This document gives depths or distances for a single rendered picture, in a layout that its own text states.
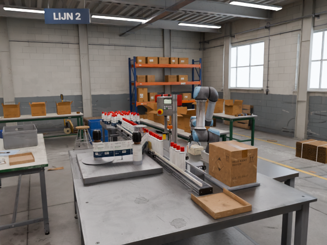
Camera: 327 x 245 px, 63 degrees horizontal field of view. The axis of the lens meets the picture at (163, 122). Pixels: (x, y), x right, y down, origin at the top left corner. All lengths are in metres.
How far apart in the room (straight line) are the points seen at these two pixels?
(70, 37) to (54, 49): 0.68
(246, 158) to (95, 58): 8.52
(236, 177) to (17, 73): 8.60
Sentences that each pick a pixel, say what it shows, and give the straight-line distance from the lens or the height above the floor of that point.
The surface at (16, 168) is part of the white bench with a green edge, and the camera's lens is 3.07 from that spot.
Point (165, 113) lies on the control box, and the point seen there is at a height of 1.31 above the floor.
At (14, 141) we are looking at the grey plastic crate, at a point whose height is 0.90.
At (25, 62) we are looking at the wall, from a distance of 9.87.
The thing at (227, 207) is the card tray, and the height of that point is 0.83.
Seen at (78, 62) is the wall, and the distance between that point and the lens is 9.97.
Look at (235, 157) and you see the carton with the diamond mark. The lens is 2.03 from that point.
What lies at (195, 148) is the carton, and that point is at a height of 0.90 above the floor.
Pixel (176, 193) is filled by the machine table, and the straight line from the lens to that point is 1.98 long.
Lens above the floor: 1.62
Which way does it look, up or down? 9 degrees down
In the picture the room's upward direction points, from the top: 1 degrees counter-clockwise
